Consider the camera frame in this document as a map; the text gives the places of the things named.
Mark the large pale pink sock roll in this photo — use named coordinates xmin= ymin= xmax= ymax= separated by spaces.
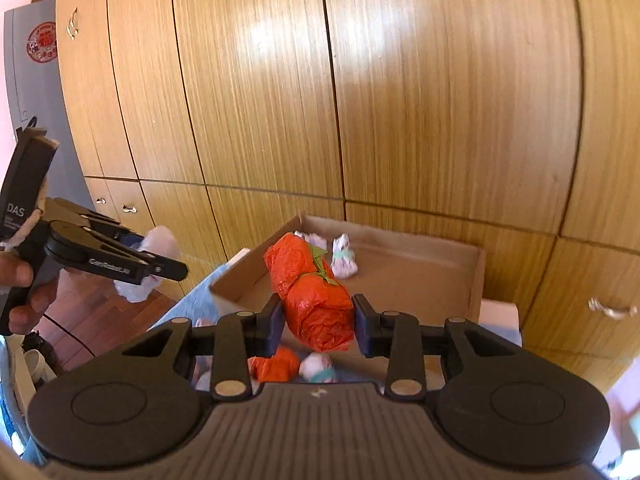
xmin=114 ymin=226 xmax=182 ymax=303

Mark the white fleece padding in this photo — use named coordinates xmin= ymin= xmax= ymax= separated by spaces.
xmin=0 ymin=180 xmax=48 ymax=253

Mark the small pale pink sock roll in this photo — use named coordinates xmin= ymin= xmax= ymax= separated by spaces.
xmin=295 ymin=231 xmax=328 ymax=253

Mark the white sock teal band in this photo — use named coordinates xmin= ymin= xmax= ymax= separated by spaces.
xmin=299 ymin=352 xmax=335 ymax=385

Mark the wooden wardrobe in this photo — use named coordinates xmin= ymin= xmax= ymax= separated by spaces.
xmin=30 ymin=0 xmax=640 ymax=396

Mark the white shoe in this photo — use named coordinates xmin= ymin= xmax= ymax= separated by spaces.
xmin=22 ymin=349 xmax=57 ymax=387

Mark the grey door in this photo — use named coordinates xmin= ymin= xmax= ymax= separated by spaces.
xmin=2 ymin=0 xmax=96 ymax=241

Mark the white floral sock green band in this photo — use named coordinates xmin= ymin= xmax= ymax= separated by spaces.
xmin=330 ymin=233 xmax=359 ymax=279

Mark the red round door decoration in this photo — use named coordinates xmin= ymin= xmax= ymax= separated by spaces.
xmin=26 ymin=21 xmax=59 ymax=64

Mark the dark shoe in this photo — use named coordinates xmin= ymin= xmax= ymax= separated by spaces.
xmin=20 ymin=332 xmax=53 ymax=361

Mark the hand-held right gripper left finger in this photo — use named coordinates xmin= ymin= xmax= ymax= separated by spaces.
xmin=121 ymin=292 xmax=286 ymax=402

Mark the orange sock roll green trim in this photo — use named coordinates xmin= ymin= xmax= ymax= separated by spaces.
xmin=263 ymin=231 xmax=357 ymax=354

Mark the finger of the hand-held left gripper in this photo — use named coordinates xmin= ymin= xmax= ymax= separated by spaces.
xmin=52 ymin=198 xmax=146 ymax=250
xmin=75 ymin=221 xmax=189 ymax=282

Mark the person's left hand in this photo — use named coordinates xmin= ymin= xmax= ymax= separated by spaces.
xmin=0 ymin=252 xmax=68 ymax=336

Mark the small orange sock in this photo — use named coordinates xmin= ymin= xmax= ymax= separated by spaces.
xmin=247 ymin=347 xmax=301 ymax=386

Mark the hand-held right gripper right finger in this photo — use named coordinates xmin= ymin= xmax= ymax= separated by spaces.
xmin=351 ymin=292 xmax=523 ymax=402

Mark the cardboard box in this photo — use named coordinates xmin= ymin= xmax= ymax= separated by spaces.
xmin=210 ymin=214 xmax=487 ymax=391

